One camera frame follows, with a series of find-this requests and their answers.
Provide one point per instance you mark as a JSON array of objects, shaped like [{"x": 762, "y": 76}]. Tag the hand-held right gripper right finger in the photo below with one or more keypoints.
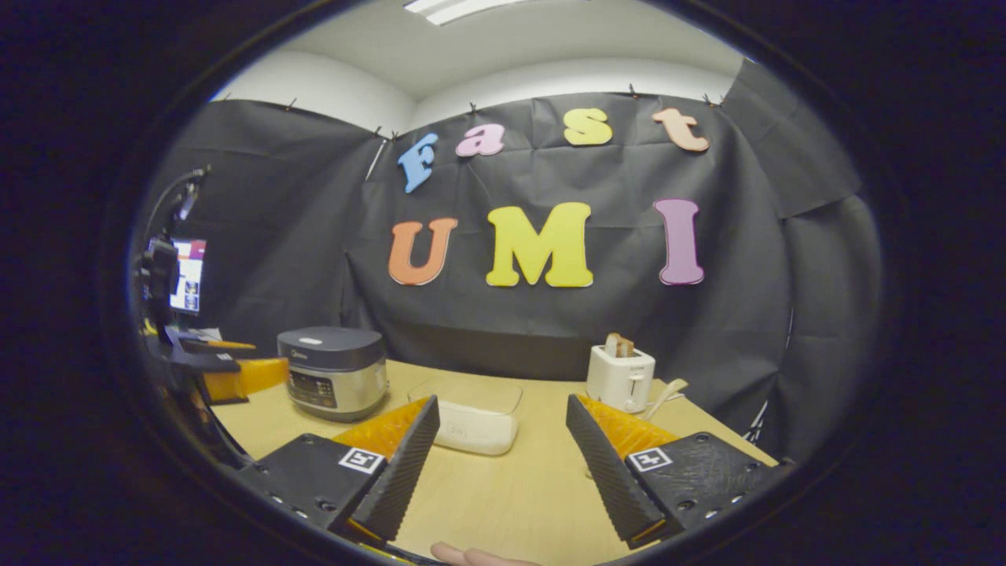
[{"x": 605, "y": 472}]

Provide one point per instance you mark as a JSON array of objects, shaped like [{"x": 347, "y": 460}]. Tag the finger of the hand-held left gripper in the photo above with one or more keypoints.
[
  {"x": 220, "y": 345},
  {"x": 247, "y": 379}
]

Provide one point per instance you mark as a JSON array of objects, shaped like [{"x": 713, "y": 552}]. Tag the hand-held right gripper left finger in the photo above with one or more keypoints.
[{"x": 405, "y": 479}]

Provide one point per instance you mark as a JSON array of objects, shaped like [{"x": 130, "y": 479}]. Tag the silver black rice cooker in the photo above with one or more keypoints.
[{"x": 334, "y": 377}]

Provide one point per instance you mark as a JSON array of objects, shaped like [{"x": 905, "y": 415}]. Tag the clear plastic rice container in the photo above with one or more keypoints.
[{"x": 479, "y": 428}]

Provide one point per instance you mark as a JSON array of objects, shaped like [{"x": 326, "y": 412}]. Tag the wooden spoon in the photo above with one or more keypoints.
[{"x": 668, "y": 391}]

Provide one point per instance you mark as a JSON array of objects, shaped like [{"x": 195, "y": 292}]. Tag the computer monitor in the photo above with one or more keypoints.
[{"x": 189, "y": 275}]

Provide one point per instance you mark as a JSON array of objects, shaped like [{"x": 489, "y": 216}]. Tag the white toaster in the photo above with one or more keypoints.
[{"x": 619, "y": 381}]

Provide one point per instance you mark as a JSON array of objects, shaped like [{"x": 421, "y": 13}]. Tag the pale bread slice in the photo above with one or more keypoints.
[{"x": 611, "y": 346}]

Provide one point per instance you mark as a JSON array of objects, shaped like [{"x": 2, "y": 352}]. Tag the brown bread slice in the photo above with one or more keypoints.
[{"x": 626, "y": 347}]

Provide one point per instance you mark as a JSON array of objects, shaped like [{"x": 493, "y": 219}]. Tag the black backdrop cloth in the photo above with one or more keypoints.
[{"x": 511, "y": 322}]

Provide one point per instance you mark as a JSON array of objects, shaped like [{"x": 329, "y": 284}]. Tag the ceiling light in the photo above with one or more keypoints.
[{"x": 464, "y": 9}]

